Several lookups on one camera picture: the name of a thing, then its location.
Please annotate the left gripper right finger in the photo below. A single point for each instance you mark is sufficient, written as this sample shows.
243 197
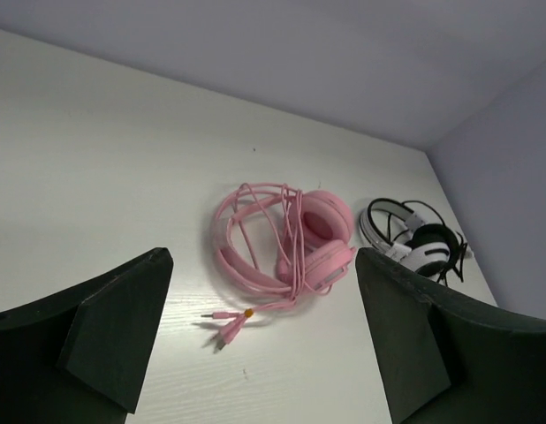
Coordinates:
445 357

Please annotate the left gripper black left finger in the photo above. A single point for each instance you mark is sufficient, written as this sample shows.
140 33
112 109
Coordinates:
81 355

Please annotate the pink headphones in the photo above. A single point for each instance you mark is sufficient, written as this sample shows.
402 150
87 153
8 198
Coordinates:
312 230

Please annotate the black white headphones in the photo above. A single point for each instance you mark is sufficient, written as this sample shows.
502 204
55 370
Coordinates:
432 250

